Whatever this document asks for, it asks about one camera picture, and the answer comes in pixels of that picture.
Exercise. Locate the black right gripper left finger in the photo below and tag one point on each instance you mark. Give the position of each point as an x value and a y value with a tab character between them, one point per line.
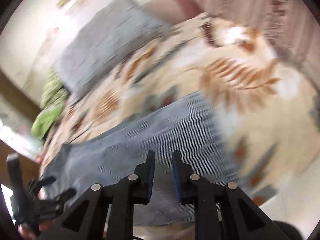
106	212

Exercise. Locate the striped beige pillow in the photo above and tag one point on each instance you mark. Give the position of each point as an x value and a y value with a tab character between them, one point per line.
288	25

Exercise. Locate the blue denim jeans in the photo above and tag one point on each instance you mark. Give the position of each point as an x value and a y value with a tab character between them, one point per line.
191	125

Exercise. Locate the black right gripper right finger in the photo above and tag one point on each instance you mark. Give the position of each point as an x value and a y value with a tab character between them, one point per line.
221	212

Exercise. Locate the grey pillow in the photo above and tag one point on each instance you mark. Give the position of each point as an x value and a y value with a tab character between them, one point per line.
115	31

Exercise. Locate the green floral cloth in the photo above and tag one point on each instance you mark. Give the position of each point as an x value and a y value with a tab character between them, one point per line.
53	101

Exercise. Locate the leaf patterned bed blanket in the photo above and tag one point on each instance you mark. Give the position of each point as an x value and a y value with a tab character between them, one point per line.
267	110

